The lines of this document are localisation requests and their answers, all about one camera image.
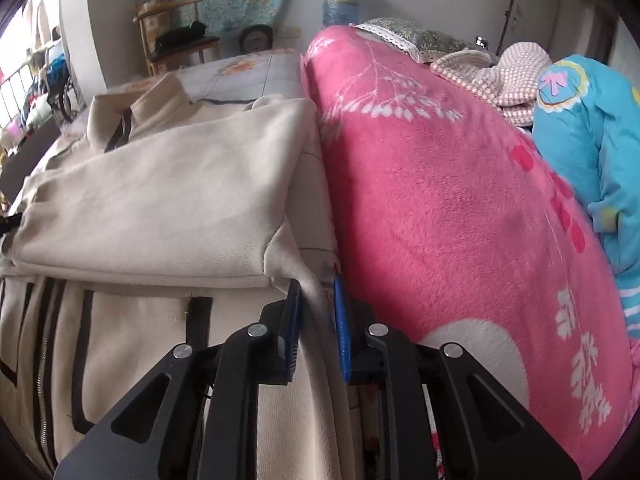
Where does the pink fleece blanket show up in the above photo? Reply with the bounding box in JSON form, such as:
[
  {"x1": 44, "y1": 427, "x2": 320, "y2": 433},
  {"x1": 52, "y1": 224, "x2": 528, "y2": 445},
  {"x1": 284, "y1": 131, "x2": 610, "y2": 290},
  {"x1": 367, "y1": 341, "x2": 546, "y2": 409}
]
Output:
[{"x1": 299, "y1": 25, "x2": 640, "y2": 480}]

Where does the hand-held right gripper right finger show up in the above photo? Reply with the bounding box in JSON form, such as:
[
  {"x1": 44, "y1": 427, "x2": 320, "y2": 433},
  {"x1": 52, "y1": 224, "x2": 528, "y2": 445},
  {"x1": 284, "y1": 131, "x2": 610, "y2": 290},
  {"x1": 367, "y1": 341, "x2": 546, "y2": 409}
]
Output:
[{"x1": 332, "y1": 272, "x2": 583, "y2": 480}]

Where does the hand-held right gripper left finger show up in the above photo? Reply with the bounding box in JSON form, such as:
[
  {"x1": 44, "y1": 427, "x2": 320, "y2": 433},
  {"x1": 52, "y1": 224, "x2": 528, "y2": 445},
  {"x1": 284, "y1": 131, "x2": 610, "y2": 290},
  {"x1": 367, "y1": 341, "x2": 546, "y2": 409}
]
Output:
[{"x1": 52, "y1": 277, "x2": 303, "y2": 480}]

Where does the lace-edged grey pillow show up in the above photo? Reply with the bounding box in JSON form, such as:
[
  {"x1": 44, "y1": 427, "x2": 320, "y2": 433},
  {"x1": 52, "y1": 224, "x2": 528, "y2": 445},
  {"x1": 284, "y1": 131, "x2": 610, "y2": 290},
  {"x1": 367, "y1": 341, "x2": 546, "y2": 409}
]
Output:
[{"x1": 350, "y1": 17, "x2": 481, "y2": 63}]

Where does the black wall cable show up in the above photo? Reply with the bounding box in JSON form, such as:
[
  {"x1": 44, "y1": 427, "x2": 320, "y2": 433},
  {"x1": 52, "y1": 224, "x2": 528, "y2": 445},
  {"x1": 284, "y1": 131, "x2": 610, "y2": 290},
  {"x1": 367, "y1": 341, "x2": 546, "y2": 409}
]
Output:
[{"x1": 497, "y1": 0, "x2": 521, "y2": 56}]

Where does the dark low cabinet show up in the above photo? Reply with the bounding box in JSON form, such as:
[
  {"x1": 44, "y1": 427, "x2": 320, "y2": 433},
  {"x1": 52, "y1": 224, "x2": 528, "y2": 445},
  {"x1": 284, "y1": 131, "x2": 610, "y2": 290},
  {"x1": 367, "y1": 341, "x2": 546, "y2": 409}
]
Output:
[{"x1": 0, "y1": 119, "x2": 62, "y2": 201}]

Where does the blue water jug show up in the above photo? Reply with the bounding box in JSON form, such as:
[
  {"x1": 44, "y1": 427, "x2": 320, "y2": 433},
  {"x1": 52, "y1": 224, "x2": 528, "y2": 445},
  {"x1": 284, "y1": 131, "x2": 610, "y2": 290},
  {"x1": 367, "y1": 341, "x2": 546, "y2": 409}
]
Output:
[{"x1": 322, "y1": 0, "x2": 362, "y2": 28}]

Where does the pink checkered cloth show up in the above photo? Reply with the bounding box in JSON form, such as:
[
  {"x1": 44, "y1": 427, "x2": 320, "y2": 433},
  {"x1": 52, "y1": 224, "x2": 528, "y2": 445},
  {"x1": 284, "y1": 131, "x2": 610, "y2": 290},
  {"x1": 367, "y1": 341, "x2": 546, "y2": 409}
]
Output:
[{"x1": 431, "y1": 42, "x2": 553, "y2": 126}]

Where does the round black fan heater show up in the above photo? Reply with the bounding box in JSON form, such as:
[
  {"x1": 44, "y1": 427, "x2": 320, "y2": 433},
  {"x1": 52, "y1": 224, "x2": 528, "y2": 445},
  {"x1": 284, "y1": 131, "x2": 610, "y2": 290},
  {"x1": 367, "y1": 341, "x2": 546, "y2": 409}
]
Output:
[{"x1": 240, "y1": 25, "x2": 275, "y2": 53}]

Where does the black bag on chair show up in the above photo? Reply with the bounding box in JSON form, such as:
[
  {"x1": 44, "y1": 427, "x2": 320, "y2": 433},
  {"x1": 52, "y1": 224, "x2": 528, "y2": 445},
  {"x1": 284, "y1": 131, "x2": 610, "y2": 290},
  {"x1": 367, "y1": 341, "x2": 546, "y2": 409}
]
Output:
[{"x1": 154, "y1": 21, "x2": 208, "y2": 53}]

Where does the wooden chair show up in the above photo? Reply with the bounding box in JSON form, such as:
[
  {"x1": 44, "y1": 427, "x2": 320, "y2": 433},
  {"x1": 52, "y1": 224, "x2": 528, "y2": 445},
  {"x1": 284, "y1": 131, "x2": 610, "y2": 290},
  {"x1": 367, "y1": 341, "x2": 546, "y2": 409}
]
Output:
[{"x1": 134, "y1": 0, "x2": 221, "y2": 77}]

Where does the cream zip jacket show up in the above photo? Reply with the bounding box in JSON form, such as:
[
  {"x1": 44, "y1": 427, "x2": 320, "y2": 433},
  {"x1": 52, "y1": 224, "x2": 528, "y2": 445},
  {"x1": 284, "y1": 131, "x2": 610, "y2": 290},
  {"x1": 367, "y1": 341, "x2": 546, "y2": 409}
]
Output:
[{"x1": 0, "y1": 74, "x2": 351, "y2": 480}]

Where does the wheelchair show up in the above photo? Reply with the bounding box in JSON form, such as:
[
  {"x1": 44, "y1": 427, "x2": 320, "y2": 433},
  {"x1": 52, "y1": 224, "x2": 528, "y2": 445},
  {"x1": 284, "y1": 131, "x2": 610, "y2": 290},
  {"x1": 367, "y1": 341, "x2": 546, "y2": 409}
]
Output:
[{"x1": 45, "y1": 52, "x2": 88, "y2": 123}]

